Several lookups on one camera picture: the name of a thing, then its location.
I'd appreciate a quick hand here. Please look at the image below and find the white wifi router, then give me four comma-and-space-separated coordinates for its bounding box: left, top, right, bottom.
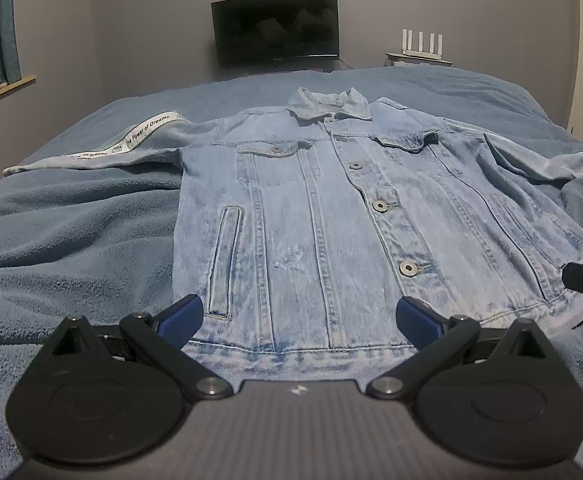
400, 28, 443, 61

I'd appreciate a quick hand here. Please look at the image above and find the light blue denim jacket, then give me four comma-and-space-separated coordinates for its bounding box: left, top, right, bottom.
2, 84, 583, 361

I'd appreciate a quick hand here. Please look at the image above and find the small shelf under router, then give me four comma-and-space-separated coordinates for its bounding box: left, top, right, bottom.
385, 52, 453, 66

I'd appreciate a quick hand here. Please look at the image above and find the black monitor screen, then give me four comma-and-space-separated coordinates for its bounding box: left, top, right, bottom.
211, 0, 340, 70

